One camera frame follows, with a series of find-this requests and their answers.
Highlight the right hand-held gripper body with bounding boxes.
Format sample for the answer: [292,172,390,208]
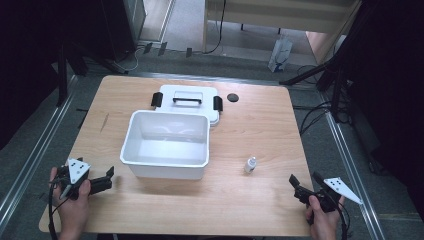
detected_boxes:
[294,177,364,214]

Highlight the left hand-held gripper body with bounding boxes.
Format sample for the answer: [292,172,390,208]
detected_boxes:
[49,157,93,201]

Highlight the small white bottle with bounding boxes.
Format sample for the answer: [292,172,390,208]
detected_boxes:
[243,156,258,175]

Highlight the white plastic storage box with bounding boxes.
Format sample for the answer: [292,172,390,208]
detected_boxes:
[119,109,211,181]

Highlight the white box lid black handle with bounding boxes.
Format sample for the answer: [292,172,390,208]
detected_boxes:
[150,84,224,127]

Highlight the person's right hand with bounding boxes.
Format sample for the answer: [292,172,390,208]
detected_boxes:
[305,194,346,240]

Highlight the person's left hand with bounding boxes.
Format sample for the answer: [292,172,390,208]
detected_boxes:
[49,166,92,240]

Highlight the black metal stand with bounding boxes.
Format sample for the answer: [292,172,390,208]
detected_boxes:
[54,39,129,108]

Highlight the black tripod stand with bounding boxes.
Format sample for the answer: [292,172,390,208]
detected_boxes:
[279,49,354,124]

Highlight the white plastic bag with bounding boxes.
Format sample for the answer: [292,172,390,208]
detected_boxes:
[267,35,294,74]

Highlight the dark cabinet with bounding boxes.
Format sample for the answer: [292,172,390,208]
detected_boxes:
[99,0,148,63]

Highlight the light wooden furniture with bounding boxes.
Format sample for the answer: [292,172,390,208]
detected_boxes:
[202,0,364,65]

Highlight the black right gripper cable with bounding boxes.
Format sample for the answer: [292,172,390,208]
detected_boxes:
[334,199,353,240]

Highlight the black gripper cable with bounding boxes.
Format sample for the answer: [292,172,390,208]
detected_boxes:
[334,199,353,240]
[47,181,68,240]

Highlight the metal floor rail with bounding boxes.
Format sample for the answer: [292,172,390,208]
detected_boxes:
[0,74,79,231]
[318,91,388,240]

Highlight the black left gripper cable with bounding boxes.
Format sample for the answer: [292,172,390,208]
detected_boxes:
[47,181,68,240]

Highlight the black floor cables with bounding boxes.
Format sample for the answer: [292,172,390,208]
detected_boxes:
[292,64,338,136]

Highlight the white floor cable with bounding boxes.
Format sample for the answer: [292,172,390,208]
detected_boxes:
[111,45,145,73]

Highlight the black hanging cable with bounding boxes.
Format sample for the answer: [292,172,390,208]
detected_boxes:
[202,0,228,56]

